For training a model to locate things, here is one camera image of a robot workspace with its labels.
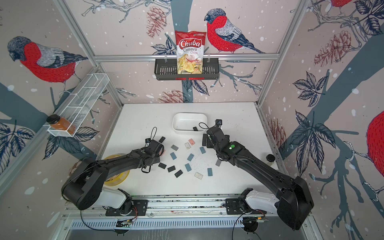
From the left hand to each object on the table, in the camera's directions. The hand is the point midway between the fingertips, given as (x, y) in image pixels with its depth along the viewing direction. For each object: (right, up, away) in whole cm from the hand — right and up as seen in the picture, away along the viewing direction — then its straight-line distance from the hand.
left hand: (156, 154), depth 92 cm
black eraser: (+1, +8, +8) cm, 12 cm away
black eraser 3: (+5, -6, -4) cm, 9 cm away
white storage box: (+20, +19, +15) cm, 32 cm away
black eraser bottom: (+15, -9, -6) cm, 18 cm away
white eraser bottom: (+26, -10, -8) cm, 29 cm away
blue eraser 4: (+33, -9, -6) cm, 34 cm away
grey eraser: (+11, +3, +4) cm, 12 cm away
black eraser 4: (+10, -7, -5) cm, 13 cm away
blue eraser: (+10, -1, +1) cm, 10 cm away
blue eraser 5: (+29, +2, +3) cm, 29 cm away
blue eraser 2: (+21, -2, +1) cm, 21 cm away
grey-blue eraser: (+39, -4, -2) cm, 39 cm away
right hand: (+33, +13, -10) cm, 37 cm away
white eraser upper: (+20, +4, +4) cm, 20 cm away
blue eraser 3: (+20, -6, -4) cm, 21 cm away
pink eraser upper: (+22, +7, +6) cm, 24 cm away
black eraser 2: (+24, +15, +13) cm, 31 cm away
